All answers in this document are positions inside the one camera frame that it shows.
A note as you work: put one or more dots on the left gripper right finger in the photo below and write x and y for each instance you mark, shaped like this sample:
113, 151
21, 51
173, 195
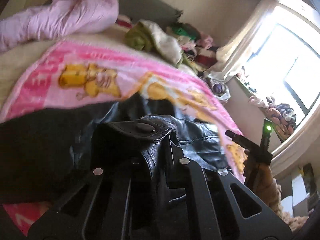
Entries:
221, 207

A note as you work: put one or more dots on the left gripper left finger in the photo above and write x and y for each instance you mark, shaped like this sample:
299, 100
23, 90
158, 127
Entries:
98, 207

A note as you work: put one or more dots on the black leather jacket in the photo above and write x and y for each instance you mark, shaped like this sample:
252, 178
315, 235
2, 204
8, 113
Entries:
45, 153

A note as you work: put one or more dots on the clothes on window sill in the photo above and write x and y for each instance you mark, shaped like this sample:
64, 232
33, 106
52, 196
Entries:
282, 116

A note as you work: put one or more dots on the bag of clothes by bed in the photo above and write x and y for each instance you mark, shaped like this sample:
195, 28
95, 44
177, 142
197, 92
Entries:
219, 89

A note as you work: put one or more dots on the pile of folded clothes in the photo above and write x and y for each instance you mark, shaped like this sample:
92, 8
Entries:
198, 48

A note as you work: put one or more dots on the right hand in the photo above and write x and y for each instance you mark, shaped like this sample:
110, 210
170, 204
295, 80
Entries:
265, 185

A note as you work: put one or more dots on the cream window curtain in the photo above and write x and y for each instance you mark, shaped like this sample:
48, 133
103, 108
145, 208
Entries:
232, 56

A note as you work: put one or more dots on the pink cartoon bear blanket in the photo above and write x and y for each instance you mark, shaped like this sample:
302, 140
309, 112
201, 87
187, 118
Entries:
73, 74

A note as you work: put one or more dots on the green and cream fleece blanket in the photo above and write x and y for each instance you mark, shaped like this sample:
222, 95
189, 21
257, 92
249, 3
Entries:
148, 36

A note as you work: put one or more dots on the beige bed sheet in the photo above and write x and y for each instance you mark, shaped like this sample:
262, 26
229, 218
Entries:
14, 62

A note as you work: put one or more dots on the red striped pillow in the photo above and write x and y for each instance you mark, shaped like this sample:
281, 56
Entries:
124, 21

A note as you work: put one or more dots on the grey upholstered headboard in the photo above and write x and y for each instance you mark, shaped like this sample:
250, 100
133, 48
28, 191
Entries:
154, 10

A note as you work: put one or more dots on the lilac quilted duvet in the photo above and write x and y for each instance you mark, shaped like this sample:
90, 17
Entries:
58, 19

